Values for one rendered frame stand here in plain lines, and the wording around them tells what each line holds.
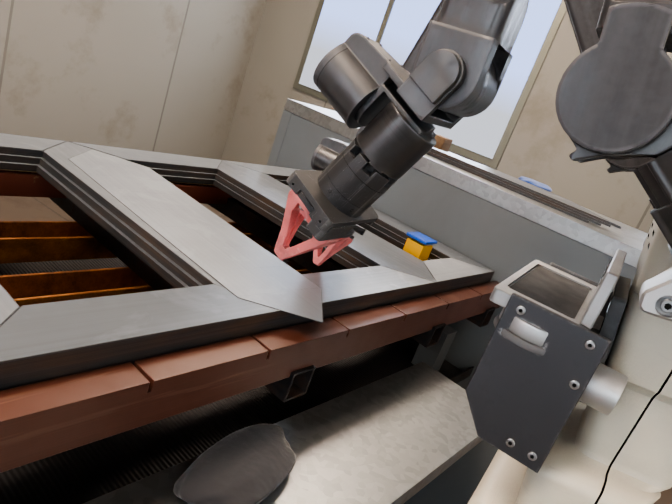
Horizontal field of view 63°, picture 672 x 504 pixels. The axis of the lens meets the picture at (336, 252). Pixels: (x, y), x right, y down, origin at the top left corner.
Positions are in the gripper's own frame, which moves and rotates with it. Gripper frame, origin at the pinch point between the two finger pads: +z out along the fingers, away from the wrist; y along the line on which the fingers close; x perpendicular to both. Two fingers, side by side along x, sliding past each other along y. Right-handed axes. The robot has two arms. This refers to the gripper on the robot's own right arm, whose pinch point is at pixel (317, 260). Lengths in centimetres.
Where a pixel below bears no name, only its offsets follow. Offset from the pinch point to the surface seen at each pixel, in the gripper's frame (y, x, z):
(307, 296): 12.8, 9.7, 3.7
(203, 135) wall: -232, -310, 1
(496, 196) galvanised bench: -58, 3, -31
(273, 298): 19.4, 8.8, 5.4
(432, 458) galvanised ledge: -3.6, 35.0, 17.5
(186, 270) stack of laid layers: 25.3, -3.7, 8.3
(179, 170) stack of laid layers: -7, -53, 1
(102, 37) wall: -111, -295, -27
